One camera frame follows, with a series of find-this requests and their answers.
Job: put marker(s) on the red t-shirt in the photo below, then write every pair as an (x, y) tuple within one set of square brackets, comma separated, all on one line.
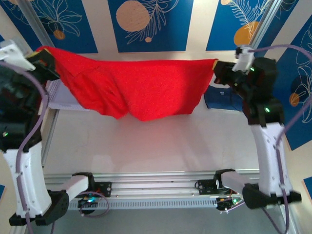
[(146, 90)]

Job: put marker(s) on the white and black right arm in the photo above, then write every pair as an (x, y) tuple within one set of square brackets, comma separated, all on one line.
[(270, 158)]

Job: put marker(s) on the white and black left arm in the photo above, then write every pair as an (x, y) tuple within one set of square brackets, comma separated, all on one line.
[(26, 182)]

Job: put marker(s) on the folded blue t-shirt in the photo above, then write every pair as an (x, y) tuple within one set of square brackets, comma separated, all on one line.
[(221, 100)]

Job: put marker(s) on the blue poster with flower outline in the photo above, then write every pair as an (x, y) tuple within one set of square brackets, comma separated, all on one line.
[(73, 24)]

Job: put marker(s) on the blue poster with orange circle and fern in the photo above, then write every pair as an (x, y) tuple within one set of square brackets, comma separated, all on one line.
[(229, 24)]

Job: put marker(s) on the lavender plastic basket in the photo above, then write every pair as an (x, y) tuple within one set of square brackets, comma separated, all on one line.
[(61, 97)]

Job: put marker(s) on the blue poster with beige circle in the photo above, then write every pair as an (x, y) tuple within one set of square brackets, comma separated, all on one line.
[(151, 24)]

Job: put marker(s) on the blue poster with leaf outline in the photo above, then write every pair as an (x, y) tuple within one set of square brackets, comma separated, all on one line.
[(297, 6)]

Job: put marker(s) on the aluminium upright post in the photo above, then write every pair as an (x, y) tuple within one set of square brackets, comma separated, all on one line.
[(34, 22), (265, 22)]

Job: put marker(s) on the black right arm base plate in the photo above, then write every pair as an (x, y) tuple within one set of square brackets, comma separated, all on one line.
[(206, 186)]

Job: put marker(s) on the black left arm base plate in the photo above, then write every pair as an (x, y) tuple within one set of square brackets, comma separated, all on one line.
[(102, 189)]

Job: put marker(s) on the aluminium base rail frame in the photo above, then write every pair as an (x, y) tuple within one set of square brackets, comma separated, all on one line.
[(151, 181)]

